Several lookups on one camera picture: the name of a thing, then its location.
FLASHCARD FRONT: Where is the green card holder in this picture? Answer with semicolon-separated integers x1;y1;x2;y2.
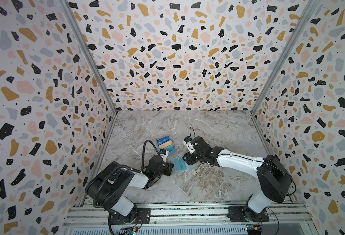
171;157;198;174

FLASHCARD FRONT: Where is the teal VIP credit card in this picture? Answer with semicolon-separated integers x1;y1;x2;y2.
164;145;176;156

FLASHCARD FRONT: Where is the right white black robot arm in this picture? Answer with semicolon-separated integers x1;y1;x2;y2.
183;136;294;217

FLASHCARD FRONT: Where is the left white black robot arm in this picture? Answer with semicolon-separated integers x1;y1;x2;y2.
85;155;174;220

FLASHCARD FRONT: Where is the beige credit card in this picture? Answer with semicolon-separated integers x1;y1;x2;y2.
158;141;173;151

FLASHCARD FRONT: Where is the dark blue credit card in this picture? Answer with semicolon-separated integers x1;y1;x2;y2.
156;136;171;146

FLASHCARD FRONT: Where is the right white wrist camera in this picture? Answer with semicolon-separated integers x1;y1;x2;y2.
183;136;194;151

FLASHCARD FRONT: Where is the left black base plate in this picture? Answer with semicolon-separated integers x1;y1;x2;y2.
108;208;151;225

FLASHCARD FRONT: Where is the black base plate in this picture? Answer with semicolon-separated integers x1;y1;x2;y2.
108;208;151;225
227;205;269;223

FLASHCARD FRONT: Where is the aluminium rail frame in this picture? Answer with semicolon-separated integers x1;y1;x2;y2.
63;200;319;235

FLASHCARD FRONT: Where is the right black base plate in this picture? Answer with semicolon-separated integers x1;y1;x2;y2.
227;205;269;223

